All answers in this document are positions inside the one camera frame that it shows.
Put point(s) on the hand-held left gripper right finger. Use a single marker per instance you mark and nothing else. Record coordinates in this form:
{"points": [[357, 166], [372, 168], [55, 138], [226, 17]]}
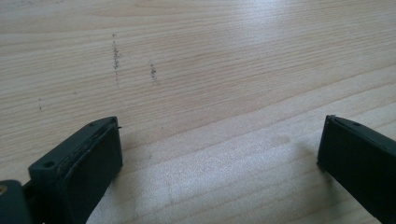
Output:
{"points": [[361, 158]]}

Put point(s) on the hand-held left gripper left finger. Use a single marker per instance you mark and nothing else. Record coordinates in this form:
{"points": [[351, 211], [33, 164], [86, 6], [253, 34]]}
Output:
{"points": [[81, 169]]}

